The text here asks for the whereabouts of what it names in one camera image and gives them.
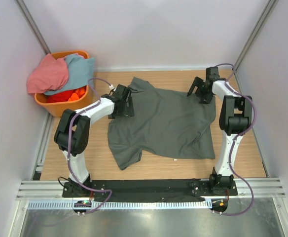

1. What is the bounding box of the orange plastic tub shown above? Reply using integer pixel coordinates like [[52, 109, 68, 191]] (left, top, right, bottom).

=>
[[34, 50, 92, 118]]

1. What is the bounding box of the pink t shirt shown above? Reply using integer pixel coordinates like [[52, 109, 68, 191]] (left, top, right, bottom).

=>
[[26, 54, 69, 94]]

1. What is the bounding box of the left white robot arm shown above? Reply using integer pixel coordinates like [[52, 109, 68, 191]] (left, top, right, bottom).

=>
[[54, 84, 134, 198]]

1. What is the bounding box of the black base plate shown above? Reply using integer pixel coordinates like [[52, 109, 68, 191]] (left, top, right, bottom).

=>
[[62, 179, 238, 202]]

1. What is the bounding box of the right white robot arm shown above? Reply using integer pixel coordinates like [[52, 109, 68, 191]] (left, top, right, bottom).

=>
[[187, 66, 253, 196]]

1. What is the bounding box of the light blue t shirt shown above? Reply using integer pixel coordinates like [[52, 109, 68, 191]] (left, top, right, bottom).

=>
[[44, 53, 95, 96]]

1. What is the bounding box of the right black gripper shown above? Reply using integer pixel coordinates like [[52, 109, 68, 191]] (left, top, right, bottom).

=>
[[187, 77, 214, 105]]

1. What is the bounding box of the dark grey t shirt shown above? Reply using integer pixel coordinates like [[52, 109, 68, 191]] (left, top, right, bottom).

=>
[[108, 78, 216, 170]]

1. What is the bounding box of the slotted cable duct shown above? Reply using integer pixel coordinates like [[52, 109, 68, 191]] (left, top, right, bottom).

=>
[[28, 199, 212, 210]]

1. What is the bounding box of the red orange t shirt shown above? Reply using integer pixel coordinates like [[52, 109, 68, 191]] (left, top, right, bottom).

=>
[[47, 86, 87, 103]]

